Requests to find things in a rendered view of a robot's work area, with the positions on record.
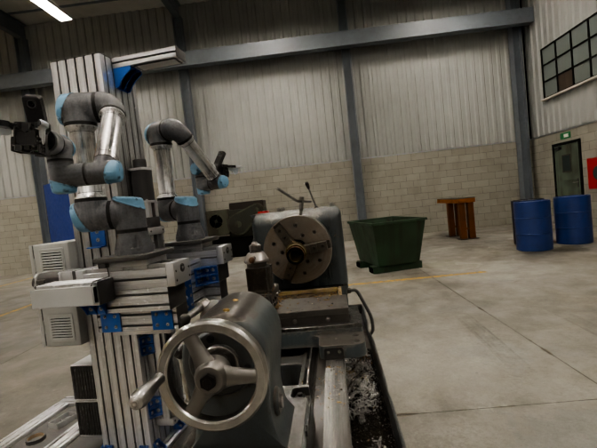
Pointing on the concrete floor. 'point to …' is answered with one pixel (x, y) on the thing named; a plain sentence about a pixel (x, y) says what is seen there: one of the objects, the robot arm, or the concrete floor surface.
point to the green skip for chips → (388, 243)
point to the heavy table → (460, 217)
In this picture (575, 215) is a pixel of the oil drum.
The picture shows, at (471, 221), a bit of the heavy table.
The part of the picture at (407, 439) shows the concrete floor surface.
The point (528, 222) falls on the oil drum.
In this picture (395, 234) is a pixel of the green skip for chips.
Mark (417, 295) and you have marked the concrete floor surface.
